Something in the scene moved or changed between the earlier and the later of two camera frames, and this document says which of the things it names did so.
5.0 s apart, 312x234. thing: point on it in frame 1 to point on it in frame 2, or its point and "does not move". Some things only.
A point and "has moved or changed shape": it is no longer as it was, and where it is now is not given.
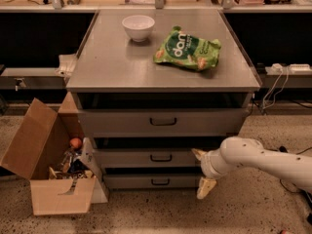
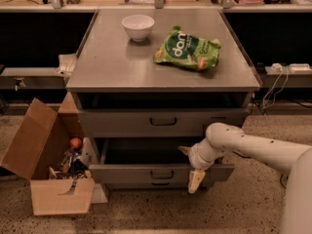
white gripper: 207,165 to 195,156
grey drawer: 148,158 has moved or changed shape
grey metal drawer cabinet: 153,87 does not move
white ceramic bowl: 138,26 does not move
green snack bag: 188,51 does not move
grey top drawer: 161,123 does not move
